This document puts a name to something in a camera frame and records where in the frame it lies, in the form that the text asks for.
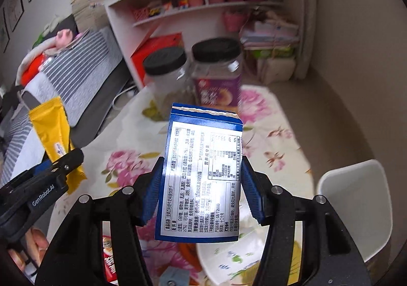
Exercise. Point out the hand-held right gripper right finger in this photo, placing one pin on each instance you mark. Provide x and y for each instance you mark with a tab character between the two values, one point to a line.
252	190

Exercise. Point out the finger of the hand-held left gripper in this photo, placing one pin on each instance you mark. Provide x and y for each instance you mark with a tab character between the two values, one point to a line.
70	162

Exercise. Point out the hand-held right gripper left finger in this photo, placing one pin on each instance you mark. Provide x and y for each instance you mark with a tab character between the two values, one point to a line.
152	190

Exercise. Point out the yellow snack packet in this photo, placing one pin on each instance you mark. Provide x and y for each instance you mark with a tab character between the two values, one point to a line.
52	127

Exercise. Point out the blue snack packet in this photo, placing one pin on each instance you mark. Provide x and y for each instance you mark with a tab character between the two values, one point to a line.
197	162

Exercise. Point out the printed white paper cup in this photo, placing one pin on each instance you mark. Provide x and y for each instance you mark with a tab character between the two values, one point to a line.
229	263

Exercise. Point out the red instant noodle cup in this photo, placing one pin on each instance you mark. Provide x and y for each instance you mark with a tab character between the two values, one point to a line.
108	257

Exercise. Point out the white plastic bin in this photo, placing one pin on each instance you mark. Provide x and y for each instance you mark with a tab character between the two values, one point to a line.
353	206

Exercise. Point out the person's left hand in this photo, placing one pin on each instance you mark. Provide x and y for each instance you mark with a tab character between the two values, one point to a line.
35	241

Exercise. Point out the floral cloth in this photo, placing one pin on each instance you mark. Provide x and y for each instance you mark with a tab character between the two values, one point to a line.
127	146

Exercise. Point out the orange peel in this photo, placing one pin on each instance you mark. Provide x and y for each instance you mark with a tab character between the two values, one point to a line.
188	251

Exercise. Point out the striped blanket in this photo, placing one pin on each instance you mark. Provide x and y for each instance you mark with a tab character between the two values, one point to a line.
76	70

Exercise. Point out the orange cloth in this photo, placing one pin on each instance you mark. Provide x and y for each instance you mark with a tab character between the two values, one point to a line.
30	70

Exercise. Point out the clear jar black lid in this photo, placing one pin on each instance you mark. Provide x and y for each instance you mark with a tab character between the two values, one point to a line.
165	82

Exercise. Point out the purple label jar black lid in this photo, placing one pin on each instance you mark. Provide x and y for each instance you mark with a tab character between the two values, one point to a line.
217	82

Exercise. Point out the white bag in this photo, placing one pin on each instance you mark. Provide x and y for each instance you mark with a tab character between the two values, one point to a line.
276	70

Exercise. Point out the pink plush toy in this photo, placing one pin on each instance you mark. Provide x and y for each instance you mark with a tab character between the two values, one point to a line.
63	38

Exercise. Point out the red box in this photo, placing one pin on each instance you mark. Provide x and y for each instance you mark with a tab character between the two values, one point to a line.
149	50

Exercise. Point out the green box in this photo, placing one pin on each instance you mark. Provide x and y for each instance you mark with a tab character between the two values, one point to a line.
273	53

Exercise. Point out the pink basket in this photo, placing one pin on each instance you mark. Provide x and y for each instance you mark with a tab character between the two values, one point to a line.
140	13
233	20

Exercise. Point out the small toys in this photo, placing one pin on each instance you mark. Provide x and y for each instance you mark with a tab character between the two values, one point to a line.
165	4

